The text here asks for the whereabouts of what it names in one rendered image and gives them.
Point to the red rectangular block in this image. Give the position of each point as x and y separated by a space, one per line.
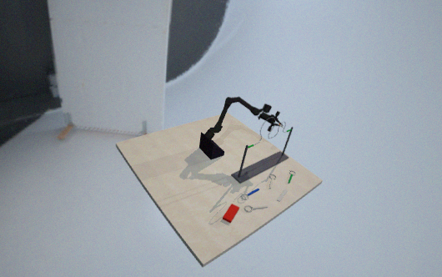
231 212

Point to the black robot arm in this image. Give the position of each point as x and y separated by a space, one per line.
256 111

